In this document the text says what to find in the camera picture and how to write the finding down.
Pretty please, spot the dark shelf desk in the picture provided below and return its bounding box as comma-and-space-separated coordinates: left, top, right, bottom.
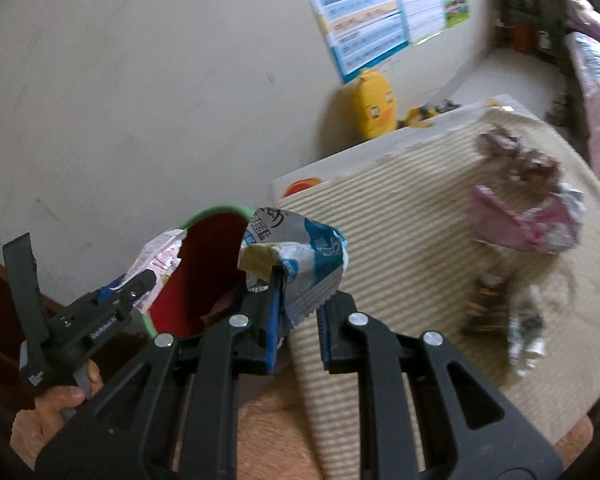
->
490, 0, 572, 57

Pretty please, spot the person's left hand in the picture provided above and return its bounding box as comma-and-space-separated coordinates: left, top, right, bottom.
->
10, 359, 104, 463

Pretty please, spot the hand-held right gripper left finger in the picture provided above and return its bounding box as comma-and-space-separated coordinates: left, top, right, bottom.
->
34, 266, 287, 480

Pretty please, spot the yellow duck toy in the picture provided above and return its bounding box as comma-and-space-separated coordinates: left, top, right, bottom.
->
351, 67, 399, 141

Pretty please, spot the pink and white snack wrapper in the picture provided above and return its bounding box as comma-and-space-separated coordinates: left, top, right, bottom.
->
114, 227, 189, 317

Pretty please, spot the white table with orange print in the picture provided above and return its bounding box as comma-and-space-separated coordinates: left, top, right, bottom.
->
271, 92, 526, 202

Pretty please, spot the yellow toy car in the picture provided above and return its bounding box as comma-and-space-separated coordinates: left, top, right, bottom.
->
400, 99, 463, 129

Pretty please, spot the beige striped table cloth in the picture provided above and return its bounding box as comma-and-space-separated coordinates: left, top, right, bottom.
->
275, 107, 600, 480

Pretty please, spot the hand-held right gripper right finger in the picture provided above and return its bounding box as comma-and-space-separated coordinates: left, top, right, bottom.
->
316, 292, 564, 480

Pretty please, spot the blue letter wall poster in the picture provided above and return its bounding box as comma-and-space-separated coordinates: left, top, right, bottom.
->
292, 0, 411, 86

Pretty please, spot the dark brown snack wrapper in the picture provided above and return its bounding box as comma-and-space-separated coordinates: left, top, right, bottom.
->
459, 269, 512, 337

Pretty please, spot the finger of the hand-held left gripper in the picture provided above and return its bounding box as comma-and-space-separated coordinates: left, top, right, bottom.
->
96, 269, 157, 307

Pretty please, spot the blue and white snack wrapper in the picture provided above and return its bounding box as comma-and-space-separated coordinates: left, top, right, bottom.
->
237, 206, 350, 332

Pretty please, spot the green bin with red inside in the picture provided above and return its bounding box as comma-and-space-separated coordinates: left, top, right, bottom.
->
142, 205, 262, 347

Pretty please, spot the pink pillow pile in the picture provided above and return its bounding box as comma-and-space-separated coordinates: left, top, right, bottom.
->
564, 0, 600, 56

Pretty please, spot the orange container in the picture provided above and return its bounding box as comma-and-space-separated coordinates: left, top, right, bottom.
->
511, 22, 532, 52

